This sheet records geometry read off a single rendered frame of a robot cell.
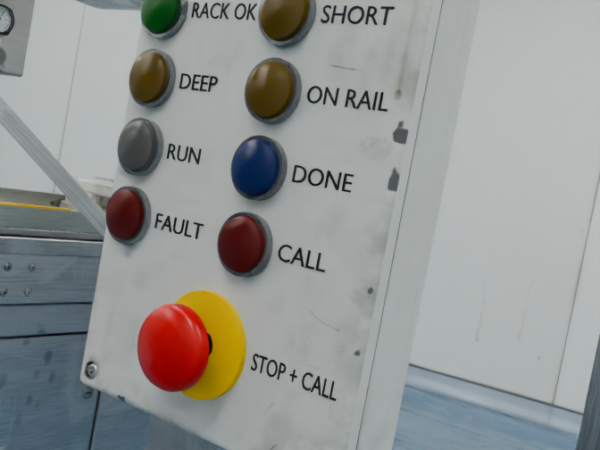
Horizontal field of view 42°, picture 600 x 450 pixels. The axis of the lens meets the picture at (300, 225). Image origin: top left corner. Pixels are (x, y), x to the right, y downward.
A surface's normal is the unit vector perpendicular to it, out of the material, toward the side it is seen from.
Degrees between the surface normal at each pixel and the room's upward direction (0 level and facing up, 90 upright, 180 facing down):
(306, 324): 90
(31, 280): 90
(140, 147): 90
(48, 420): 90
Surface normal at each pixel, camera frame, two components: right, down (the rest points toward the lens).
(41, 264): 0.80, 0.18
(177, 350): -0.50, -0.07
